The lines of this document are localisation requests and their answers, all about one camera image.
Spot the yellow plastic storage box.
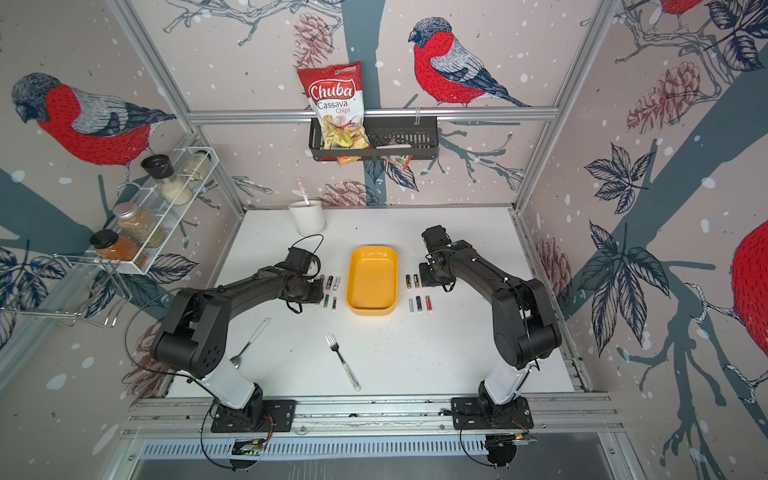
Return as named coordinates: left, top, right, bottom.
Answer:
left=346, top=245, right=398, bottom=317

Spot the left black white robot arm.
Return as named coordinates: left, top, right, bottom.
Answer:
left=151, top=263, right=324, bottom=431

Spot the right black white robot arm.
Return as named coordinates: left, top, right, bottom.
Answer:
left=419, top=225, right=562, bottom=430

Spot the silver metal fork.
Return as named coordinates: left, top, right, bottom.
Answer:
left=325, top=333, right=361, bottom=391

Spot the white ceramic cup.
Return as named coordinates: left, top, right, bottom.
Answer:
left=288, top=200, right=326, bottom=237

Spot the small clear spice jar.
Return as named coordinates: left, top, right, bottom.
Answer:
left=182, top=150, right=211, bottom=182

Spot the clear acrylic spice rack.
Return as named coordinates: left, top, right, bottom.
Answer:
left=84, top=146, right=219, bottom=275

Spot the silver lid spice jar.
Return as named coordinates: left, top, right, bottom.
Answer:
left=113, top=202, right=165, bottom=248

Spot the red spice jar black lid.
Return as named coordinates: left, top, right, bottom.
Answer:
left=90, top=229, right=146, bottom=265

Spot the red cassava chips bag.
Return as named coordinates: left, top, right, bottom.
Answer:
left=297, top=62, right=371, bottom=151

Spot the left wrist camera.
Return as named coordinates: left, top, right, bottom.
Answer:
left=281, top=247, right=321, bottom=277

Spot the silver spoon white handle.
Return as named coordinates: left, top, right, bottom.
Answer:
left=230, top=318, right=271, bottom=369

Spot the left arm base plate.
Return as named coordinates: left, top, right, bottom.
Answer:
left=211, top=397, right=297, bottom=433

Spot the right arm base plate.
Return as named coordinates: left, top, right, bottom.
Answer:
left=445, top=397, right=534, bottom=431

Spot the black wall basket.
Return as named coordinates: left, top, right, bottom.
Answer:
left=308, top=116, right=439, bottom=162

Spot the wire rack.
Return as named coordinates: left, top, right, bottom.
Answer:
left=1, top=254, right=131, bottom=328

